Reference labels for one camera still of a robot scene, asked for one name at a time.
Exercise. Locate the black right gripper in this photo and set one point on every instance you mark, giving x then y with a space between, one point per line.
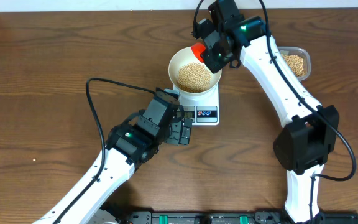
214 65

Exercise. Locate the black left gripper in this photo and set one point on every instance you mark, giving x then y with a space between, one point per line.
174 137

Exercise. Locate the red plastic measuring scoop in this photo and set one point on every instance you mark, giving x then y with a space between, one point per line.
197 49

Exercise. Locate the white digital kitchen scale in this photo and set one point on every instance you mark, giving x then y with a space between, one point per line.
203 109

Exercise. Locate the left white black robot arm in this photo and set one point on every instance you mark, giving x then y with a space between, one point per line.
129 145

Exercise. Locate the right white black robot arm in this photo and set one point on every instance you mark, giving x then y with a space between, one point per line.
309 129

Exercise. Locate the soybeans in bowl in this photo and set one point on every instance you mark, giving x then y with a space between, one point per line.
194 78

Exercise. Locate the white ceramic bowl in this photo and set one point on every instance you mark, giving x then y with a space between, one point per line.
183 57

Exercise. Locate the soybeans pile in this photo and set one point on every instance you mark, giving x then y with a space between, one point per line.
295 63

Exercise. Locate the clear plastic container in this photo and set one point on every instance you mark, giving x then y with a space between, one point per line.
303 54

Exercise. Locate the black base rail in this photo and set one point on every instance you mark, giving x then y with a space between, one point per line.
150 217

